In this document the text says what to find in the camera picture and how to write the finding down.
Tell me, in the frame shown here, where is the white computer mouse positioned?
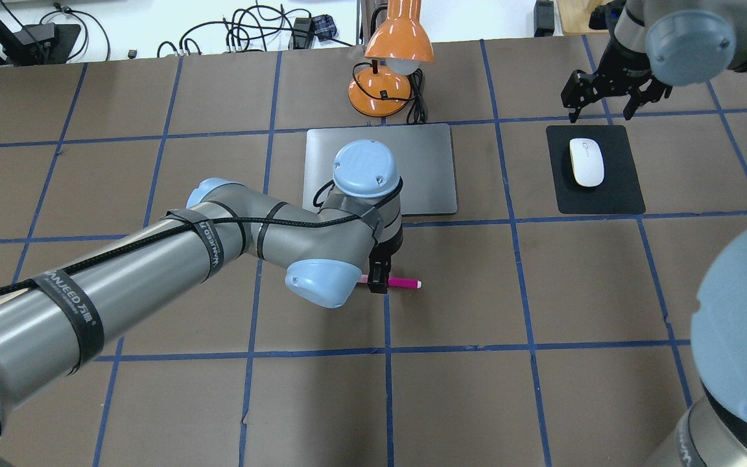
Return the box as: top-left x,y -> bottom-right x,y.
569,137 -> 604,188

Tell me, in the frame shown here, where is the black lamp power cable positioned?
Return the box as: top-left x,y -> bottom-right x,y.
371,62 -> 427,125

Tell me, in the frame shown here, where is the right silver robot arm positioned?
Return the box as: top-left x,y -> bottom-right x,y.
561,1 -> 747,466

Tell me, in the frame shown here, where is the grey closed laptop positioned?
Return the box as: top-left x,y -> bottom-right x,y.
302,124 -> 458,215

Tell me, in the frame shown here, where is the black mousepad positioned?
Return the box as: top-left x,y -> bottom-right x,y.
545,125 -> 646,215

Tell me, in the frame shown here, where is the pink highlighter pen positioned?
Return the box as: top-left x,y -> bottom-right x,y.
388,277 -> 423,289

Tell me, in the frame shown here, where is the orange desk lamp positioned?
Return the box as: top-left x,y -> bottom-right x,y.
348,1 -> 435,125

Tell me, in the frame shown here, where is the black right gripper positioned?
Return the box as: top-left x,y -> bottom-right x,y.
560,1 -> 672,124

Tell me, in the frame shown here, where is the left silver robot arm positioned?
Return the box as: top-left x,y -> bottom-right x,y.
0,139 -> 403,466

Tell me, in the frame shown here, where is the wooden stand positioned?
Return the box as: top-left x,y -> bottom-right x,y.
554,1 -> 625,35

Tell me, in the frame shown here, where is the black power adapter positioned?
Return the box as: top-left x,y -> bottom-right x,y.
532,0 -> 555,38

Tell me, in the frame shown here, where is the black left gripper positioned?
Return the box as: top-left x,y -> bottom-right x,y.
367,226 -> 403,294

